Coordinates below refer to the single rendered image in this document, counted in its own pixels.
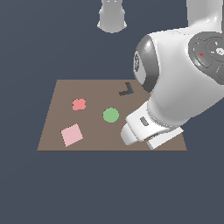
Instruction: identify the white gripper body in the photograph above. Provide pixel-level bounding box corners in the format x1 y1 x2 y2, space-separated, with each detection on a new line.
120 101 185 151

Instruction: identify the brown slot board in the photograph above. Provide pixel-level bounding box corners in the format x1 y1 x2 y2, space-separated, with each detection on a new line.
37 79 188 152

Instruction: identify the green round piece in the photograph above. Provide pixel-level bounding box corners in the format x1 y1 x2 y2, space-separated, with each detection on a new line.
102 107 120 123

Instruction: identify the red flower-shaped piece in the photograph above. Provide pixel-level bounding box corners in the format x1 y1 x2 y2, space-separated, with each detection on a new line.
72 98 88 111

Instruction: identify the pink square piece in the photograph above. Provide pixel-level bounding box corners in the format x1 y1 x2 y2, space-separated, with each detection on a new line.
59 122 84 148

